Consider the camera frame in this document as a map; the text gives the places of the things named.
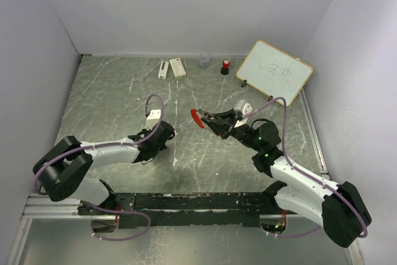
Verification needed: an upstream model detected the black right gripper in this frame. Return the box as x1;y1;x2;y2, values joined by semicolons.
202;109;262;152

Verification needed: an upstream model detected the red handled metal key holder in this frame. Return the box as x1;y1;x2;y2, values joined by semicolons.
190;108;214;130

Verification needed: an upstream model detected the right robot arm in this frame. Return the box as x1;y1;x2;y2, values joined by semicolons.
192;107;372;248

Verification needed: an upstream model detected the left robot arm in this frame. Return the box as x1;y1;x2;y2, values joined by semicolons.
32;120;175;215

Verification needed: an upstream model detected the red black stamp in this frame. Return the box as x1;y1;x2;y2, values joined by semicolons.
220;60;230;75

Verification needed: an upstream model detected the clear paperclip jar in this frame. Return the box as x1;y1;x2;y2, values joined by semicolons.
198;53;210;69

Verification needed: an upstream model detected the yellow framed whiteboard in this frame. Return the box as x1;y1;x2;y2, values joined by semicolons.
236;40;313;107

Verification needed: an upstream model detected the white stapler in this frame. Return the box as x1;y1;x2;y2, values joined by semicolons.
158;60;169;80

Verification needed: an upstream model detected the white green staple box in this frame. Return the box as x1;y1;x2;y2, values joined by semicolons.
169;58;187;79

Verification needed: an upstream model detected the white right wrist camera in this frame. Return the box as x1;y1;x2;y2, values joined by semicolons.
233;99;252;121

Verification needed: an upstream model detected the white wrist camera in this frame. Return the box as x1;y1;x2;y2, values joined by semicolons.
233;99;252;121
144;109;161;130

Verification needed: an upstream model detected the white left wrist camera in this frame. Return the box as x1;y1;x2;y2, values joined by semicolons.
144;109;161;130

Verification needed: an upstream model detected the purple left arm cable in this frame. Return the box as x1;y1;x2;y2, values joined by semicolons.
33;94;165;241

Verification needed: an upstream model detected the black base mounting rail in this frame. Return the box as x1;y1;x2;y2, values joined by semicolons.
78;192;282;229

